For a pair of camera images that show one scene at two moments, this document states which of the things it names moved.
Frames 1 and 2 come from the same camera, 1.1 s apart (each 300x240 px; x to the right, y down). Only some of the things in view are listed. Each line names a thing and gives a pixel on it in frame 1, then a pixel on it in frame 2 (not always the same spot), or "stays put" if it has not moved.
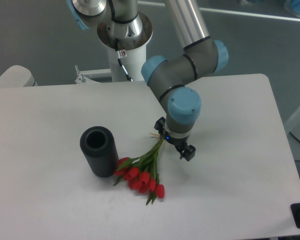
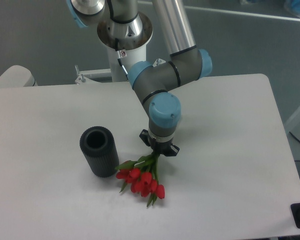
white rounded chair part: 16,76 stays put
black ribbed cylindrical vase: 98,146 stays put
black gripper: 188,152 -> 161,147
